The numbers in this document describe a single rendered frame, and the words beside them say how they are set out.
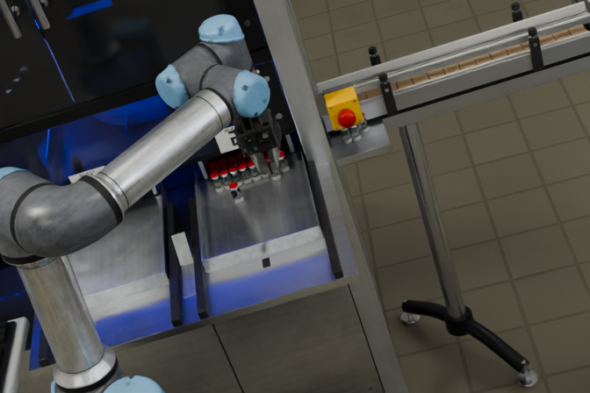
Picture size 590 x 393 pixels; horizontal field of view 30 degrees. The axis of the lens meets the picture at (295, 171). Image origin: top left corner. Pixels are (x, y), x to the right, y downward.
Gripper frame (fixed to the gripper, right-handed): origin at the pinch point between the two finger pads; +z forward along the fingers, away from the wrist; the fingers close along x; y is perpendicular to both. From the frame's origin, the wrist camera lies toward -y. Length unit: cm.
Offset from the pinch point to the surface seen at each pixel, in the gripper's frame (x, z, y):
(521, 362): 44, 100, -23
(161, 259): -29.8, 19.8, -6.8
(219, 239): -16.5, 19.8, -7.5
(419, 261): 27, 108, -82
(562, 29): 72, 12, -37
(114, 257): -40.8, 19.8, -12.5
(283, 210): -1.5, 19.7, -11.2
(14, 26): -40, -38, -18
